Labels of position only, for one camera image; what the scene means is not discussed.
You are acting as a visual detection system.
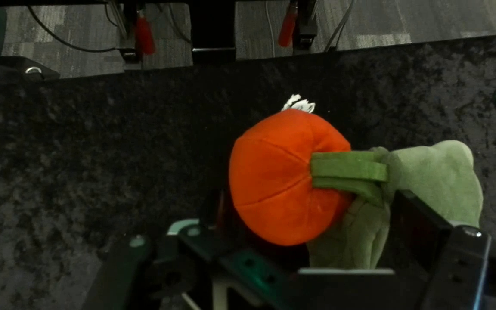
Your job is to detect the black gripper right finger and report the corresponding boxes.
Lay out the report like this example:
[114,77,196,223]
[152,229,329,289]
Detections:
[393,191,496,310]

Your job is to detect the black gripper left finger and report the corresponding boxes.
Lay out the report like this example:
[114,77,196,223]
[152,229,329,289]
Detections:
[83,217,296,310]

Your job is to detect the orange plush radish green leaves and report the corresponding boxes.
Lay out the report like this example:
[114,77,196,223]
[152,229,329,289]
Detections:
[227,93,486,272]

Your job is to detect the black table cloth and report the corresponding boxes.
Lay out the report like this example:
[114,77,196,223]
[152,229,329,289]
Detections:
[0,32,496,310]

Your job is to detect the black clamp orange handle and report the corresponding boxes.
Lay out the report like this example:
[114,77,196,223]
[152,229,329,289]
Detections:
[117,0,159,62]
[279,0,319,49]

